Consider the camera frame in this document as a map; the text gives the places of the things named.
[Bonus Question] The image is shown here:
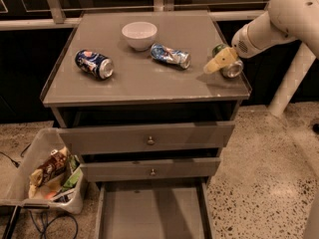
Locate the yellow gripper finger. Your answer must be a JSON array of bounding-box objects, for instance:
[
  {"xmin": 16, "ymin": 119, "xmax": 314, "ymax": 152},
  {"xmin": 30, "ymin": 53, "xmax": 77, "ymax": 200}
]
[{"xmin": 203, "ymin": 47, "xmax": 238, "ymax": 74}]

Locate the green soda can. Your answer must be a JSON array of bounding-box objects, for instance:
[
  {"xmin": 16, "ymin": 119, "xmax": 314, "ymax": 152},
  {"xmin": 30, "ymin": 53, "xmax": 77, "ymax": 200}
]
[{"xmin": 212, "ymin": 44, "xmax": 243, "ymax": 79}]

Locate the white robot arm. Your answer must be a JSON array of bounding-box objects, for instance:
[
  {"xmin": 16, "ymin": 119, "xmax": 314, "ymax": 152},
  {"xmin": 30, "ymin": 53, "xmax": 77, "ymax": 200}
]
[{"xmin": 203, "ymin": 0, "xmax": 319, "ymax": 74}]

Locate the crushed light blue can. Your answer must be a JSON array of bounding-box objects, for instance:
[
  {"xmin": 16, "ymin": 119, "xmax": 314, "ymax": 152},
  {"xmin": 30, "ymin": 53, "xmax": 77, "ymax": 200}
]
[{"xmin": 151, "ymin": 43, "xmax": 191, "ymax": 70}]

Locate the grey top drawer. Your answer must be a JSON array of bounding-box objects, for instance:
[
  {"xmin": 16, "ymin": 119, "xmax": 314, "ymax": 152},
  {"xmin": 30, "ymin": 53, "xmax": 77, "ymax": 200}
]
[{"xmin": 59, "ymin": 121, "xmax": 234, "ymax": 155}]

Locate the grey drawer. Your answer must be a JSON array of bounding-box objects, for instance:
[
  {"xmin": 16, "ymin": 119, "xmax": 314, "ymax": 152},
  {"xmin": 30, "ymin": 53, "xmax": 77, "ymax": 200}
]
[
  {"xmin": 59, "ymin": 121, "xmax": 234, "ymax": 155},
  {"xmin": 94, "ymin": 178, "xmax": 214, "ymax": 239},
  {"xmin": 80, "ymin": 157, "xmax": 220, "ymax": 182}
]

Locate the grey drawer cabinet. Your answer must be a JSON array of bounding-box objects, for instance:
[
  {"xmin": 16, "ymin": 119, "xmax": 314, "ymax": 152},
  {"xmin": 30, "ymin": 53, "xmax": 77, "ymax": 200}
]
[{"xmin": 39, "ymin": 11, "xmax": 252, "ymax": 239}]

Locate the brass top drawer knob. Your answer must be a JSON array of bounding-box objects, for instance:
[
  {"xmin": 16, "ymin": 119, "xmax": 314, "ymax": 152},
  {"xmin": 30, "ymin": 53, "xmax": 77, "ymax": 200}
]
[{"xmin": 147, "ymin": 136, "xmax": 156, "ymax": 145}]

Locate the grey middle drawer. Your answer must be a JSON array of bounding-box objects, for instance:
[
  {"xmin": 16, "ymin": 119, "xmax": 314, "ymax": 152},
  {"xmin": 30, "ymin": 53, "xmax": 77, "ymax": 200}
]
[{"xmin": 80, "ymin": 157, "xmax": 220, "ymax": 182}]

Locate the dark blue soda can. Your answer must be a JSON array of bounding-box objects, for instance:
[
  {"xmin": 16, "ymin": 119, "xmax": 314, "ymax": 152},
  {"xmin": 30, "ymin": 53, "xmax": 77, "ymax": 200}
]
[{"xmin": 75, "ymin": 50, "xmax": 114, "ymax": 80}]

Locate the grey bottom drawer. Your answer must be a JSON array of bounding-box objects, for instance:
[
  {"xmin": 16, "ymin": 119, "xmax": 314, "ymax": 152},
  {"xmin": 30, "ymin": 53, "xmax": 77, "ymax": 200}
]
[{"xmin": 94, "ymin": 178, "xmax": 214, "ymax": 239}]

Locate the white diagonal pole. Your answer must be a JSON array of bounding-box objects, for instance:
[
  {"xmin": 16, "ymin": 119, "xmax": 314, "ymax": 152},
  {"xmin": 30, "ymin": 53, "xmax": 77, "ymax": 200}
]
[{"xmin": 268, "ymin": 43, "xmax": 316, "ymax": 117}]

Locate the metal window railing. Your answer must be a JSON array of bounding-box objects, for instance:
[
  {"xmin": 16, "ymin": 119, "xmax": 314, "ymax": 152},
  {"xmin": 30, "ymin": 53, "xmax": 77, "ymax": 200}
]
[{"xmin": 0, "ymin": 0, "xmax": 270, "ymax": 31}]

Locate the white ceramic bowl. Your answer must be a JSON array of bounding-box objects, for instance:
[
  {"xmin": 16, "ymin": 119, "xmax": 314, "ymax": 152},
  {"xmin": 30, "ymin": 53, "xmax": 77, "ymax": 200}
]
[{"xmin": 122, "ymin": 22, "xmax": 158, "ymax": 51}]

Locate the green snack packet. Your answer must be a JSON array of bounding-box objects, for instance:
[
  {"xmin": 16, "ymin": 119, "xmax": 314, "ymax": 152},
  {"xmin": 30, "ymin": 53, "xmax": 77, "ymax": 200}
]
[{"xmin": 62, "ymin": 155, "xmax": 82, "ymax": 191}]

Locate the brown snack bag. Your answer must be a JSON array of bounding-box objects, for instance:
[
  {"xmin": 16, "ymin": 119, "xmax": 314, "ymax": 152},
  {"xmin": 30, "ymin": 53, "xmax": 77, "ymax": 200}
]
[{"xmin": 30, "ymin": 147, "xmax": 69, "ymax": 187}]

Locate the clear plastic bin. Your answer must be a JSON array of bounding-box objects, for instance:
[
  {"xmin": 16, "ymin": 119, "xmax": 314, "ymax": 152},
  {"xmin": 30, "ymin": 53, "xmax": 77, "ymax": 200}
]
[{"xmin": 0, "ymin": 128, "xmax": 87, "ymax": 214}]

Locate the black cable on floor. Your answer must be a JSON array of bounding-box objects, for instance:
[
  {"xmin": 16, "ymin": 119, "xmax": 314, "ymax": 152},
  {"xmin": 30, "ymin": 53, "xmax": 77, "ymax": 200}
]
[{"xmin": 0, "ymin": 142, "xmax": 32, "ymax": 168}]

